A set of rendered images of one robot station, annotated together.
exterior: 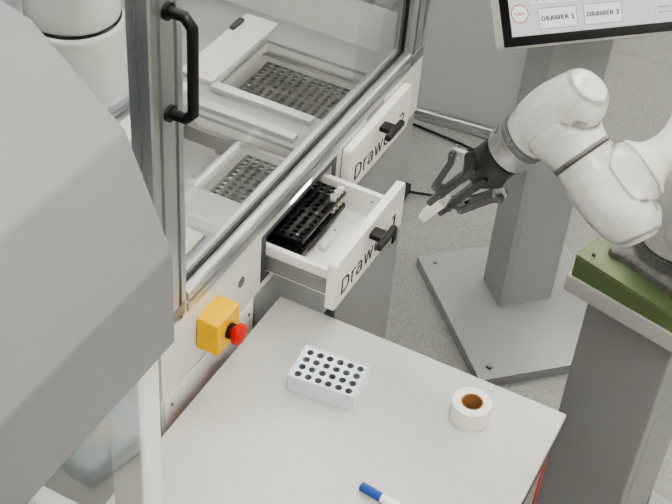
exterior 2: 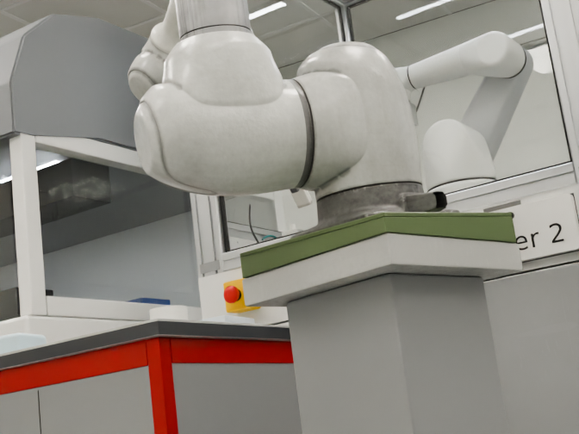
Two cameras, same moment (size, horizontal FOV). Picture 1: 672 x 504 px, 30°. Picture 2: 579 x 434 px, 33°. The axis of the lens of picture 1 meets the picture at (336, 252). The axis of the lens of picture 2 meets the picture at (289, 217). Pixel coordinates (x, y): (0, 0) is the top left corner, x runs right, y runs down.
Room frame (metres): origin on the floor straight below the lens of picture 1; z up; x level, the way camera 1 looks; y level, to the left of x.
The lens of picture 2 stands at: (1.96, -2.04, 0.52)
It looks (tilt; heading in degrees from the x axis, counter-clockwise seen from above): 13 degrees up; 98
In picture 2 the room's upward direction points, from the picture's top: 7 degrees counter-clockwise
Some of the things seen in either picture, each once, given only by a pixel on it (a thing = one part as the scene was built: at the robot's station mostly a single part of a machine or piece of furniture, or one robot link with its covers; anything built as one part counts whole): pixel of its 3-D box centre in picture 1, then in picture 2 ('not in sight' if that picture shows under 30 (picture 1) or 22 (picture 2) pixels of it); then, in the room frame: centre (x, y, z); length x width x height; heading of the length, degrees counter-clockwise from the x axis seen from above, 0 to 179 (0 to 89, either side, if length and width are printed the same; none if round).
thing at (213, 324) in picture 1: (219, 325); (241, 295); (1.53, 0.19, 0.88); 0.07 x 0.05 x 0.07; 156
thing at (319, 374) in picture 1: (328, 377); (223, 329); (1.52, -0.01, 0.78); 0.12 x 0.08 x 0.04; 72
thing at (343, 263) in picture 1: (366, 243); not in sight; (1.78, -0.05, 0.87); 0.29 x 0.02 x 0.11; 156
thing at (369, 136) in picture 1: (376, 137); (506, 237); (2.12, -0.06, 0.87); 0.29 x 0.02 x 0.11; 156
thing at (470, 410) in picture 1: (470, 409); (169, 319); (1.47, -0.26, 0.78); 0.07 x 0.07 x 0.04
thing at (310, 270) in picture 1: (268, 209); not in sight; (1.87, 0.14, 0.86); 0.40 x 0.26 x 0.06; 66
